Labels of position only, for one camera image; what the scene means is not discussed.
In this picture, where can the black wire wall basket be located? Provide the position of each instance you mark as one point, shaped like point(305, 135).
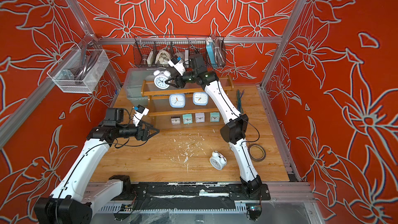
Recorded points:
point(154, 51)

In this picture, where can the clear small square clock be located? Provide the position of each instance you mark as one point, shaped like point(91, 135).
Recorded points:
point(175, 120)

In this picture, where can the blue rounded square clock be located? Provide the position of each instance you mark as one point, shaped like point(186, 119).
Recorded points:
point(177, 100)

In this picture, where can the brown tape roll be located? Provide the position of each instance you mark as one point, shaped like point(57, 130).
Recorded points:
point(256, 152)

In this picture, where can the blue box in basket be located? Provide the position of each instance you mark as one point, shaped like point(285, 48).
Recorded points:
point(210, 51)

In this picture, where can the mint green square clock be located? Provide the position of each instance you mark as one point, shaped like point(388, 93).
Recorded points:
point(187, 118)

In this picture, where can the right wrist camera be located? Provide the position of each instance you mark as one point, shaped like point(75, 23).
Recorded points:
point(177, 64)

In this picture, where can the white wire wall basket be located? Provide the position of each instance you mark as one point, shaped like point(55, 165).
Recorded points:
point(79, 70)

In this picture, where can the green cable ties bundle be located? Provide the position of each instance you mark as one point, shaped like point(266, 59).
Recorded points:
point(239, 96)

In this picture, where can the teal small square clock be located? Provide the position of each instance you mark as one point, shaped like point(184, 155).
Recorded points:
point(214, 117)

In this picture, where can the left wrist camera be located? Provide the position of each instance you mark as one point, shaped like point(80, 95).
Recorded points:
point(139, 113)

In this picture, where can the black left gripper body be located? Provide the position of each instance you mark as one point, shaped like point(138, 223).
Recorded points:
point(132, 131)

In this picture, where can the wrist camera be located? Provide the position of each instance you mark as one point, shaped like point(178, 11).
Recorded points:
point(177, 64)
point(139, 113)

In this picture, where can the wooden two-tier shelf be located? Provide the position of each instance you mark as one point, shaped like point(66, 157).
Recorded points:
point(160, 111)

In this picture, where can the white twin-bell alarm clock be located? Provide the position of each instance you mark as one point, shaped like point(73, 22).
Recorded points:
point(160, 78)

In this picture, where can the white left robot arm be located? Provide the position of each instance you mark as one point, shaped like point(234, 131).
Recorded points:
point(68, 204)

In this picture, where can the translucent grey storage bin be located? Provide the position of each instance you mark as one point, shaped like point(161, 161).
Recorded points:
point(133, 85)

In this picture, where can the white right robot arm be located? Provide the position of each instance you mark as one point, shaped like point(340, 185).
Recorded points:
point(235, 123)

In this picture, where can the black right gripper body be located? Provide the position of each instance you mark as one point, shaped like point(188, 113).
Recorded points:
point(191, 76)

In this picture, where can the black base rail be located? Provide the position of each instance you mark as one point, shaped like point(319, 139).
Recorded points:
point(231, 191)

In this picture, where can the lilac square alarm clock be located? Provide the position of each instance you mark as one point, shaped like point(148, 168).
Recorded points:
point(199, 117)

